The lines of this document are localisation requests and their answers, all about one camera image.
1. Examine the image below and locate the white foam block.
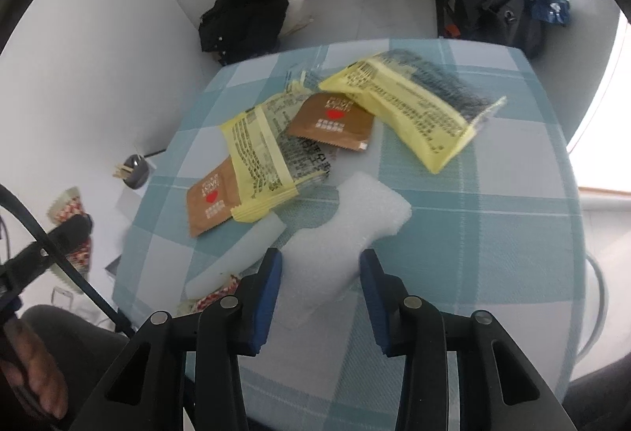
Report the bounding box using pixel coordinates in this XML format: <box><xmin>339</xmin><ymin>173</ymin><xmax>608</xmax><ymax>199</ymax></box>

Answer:
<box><xmin>269</xmin><ymin>172</ymin><xmax>412</xmax><ymax>330</ymax></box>

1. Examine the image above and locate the black bag on floor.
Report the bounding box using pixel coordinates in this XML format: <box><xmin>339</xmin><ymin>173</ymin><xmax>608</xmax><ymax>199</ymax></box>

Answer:
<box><xmin>198</xmin><ymin>0</ymin><xmax>290</xmax><ymax>65</ymax></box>

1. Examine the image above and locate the person's leg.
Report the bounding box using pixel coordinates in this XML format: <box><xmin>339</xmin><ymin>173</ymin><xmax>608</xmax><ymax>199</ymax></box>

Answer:
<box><xmin>567</xmin><ymin>352</ymin><xmax>631</xmax><ymax>431</ymax></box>
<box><xmin>22</xmin><ymin>305</ymin><xmax>130</xmax><ymax>431</ymax></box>

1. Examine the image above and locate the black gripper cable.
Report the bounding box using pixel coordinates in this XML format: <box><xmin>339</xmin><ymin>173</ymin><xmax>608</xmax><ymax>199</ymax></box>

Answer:
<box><xmin>0</xmin><ymin>185</ymin><xmax>136</xmax><ymax>338</ymax></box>

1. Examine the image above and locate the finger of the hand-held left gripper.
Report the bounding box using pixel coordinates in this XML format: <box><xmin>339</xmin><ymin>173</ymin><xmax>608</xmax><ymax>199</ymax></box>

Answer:
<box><xmin>5</xmin><ymin>214</ymin><xmax>94</xmax><ymax>286</ymax></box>

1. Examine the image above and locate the twisted checked snack wrapper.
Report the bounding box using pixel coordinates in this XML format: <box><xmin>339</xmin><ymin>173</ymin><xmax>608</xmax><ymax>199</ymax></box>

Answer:
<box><xmin>47</xmin><ymin>186</ymin><xmax>94</xmax><ymax>281</ymax></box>

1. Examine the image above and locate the person's right leg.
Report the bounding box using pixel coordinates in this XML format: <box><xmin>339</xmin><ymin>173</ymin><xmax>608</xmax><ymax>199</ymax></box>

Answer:
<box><xmin>567</xmin><ymin>352</ymin><xmax>631</xmax><ymax>431</ymax></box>

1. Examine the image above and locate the white chopstick holder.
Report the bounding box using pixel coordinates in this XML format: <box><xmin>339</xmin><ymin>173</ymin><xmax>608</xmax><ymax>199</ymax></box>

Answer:
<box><xmin>123</xmin><ymin>154</ymin><xmax>149</xmax><ymax>189</ymax></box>

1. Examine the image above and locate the red checked snack wrapper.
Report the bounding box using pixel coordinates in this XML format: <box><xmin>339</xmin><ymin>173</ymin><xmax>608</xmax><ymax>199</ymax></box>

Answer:
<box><xmin>177</xmin><ymin>276</ymin><xmax>242</xmax><ymax>318</ymax></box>

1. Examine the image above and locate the white foam strip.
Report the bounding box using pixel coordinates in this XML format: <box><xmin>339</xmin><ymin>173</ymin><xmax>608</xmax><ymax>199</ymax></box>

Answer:
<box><xmin>185</xmin><ymin>211</ymin><xmax>287</xmax><ymax>299</ymax></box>

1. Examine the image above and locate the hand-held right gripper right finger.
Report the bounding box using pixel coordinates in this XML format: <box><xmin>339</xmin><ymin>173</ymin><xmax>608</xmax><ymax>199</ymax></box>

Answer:
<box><xmin>360</xmin><ymin>248</ymin><xmax>575</xmax><ymax>431</ymax></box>

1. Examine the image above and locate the blue checked tablecloth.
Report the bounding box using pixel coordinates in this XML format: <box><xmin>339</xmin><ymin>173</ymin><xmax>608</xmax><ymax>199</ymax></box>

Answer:
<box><xmin>112</xmin><ymin>38</ymin><xmax>592</xmax><ymax>431</ymax></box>

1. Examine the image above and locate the white cloth bag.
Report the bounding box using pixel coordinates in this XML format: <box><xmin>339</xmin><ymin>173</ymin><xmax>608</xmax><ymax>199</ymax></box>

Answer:
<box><xmin>281</xmin><ymin>0</ymin><xmax>314</xmax><ymax>35</ymax></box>

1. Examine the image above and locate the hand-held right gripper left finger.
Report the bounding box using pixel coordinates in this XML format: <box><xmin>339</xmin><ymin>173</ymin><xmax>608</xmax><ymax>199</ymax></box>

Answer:
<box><xmin>69</xmin><ymin>248</ymin><xmax>283</xmax><ymax>431</ymax></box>

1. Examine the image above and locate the brown heart print sachet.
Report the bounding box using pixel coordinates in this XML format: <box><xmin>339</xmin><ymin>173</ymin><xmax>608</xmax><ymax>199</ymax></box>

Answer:
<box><xmin>286</xmin><ymin>92</ymin><xmax>375</xmax><ymax>151</ymax></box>
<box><xmin>186</xmin><ymin>155</ymin><xmax>247</xmax><ymax>239</ymax></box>

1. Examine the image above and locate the white curved tube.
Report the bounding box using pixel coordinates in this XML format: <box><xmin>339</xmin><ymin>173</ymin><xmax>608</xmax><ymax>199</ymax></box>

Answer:
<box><xmin>576</xmin><ymin>254</ymin><xmax>608</xmax><ymax>363</ymax></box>

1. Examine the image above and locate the person's left hand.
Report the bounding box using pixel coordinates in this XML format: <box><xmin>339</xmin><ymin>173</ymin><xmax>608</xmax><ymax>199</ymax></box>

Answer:
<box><xmin>0</xmin><ymin>317</ymin><xmax>70</xmax><ymax>419</ymax></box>

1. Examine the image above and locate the torn yellow snack packet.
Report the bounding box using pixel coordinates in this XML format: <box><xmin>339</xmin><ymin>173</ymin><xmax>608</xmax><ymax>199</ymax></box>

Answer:
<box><xmin>219</xmin><ymin>70</ymin><xmax>339</xmax><ymax>222</ymax></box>

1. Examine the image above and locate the person's left leg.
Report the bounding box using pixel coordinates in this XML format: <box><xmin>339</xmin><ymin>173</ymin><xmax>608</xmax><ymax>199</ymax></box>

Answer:
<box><xmin>22</xmin><ymin>305</ymin><xmax>130</xmax><ymax>431</ymax></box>

